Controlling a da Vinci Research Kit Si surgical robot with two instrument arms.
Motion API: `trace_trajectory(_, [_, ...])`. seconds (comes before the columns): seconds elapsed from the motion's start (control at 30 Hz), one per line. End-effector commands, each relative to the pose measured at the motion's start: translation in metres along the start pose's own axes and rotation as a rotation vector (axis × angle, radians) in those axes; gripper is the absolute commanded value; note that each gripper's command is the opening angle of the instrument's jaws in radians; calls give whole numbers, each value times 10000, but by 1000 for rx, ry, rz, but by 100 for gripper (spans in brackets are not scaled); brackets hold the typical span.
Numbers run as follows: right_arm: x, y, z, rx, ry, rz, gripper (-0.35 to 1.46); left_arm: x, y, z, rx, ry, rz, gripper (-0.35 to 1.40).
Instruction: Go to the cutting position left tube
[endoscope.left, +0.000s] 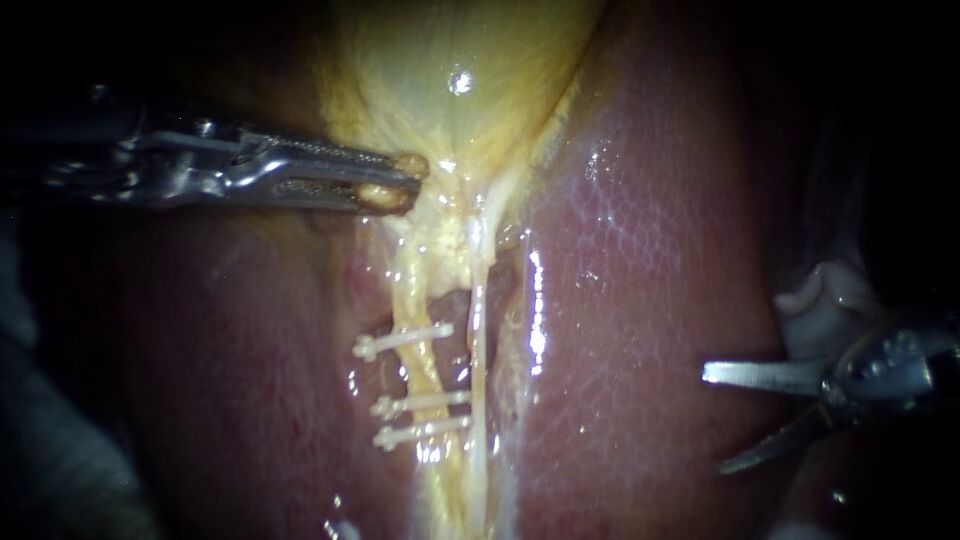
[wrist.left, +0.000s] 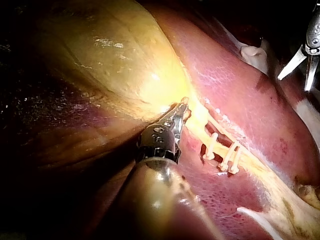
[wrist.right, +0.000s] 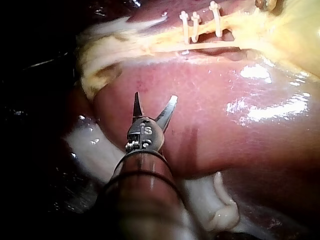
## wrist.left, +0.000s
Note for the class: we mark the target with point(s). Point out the gallbladder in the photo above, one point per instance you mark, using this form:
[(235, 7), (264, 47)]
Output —
[(120, 62)]

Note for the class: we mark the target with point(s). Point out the right arm instrument jaw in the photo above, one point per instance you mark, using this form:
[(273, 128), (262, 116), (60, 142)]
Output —
[(293, 63), (310, 72)]

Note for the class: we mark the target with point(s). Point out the left arm instrument jaw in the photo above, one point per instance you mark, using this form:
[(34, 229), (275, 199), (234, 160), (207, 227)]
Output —
[(175, 112), (183, 119)]

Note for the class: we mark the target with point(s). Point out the thin tube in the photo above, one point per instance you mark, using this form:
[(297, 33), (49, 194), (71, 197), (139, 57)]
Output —
[(225, 125), (220, 147)]

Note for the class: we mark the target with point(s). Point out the left arm instrument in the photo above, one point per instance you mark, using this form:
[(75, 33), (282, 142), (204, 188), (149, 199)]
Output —
[(157, 142)]

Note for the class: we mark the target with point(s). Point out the dark left arm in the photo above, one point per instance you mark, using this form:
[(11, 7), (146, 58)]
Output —
[(155, 200)]

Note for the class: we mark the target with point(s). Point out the white clip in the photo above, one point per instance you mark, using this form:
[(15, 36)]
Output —
[(211, 146), (235, 161), (228, 158)]

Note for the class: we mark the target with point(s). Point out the right arm instrument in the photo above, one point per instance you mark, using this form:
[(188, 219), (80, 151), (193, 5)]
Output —
[(314, 35)]

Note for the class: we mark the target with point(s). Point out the dark red liver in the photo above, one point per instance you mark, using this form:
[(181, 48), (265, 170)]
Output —
[(237, 95)]

